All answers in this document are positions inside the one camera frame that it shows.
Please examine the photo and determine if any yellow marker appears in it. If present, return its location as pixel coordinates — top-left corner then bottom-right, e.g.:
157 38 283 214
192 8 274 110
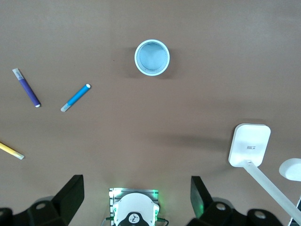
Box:
0 141 25 161

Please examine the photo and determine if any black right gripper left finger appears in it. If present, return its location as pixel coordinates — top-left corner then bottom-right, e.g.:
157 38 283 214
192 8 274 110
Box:
0 174 85 226

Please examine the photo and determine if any purple marker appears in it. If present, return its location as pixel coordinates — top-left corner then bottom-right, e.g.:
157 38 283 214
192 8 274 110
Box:
12 68 42 108

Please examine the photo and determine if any translucent blue plastic cup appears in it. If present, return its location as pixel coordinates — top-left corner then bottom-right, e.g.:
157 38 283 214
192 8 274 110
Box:
134 39 171 77

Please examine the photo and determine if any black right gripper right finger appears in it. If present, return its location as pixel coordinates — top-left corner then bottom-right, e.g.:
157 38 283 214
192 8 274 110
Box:
188 176 285 226

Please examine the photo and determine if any blue marker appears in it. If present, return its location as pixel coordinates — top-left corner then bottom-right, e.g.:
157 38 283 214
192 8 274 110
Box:
60 83 92 113

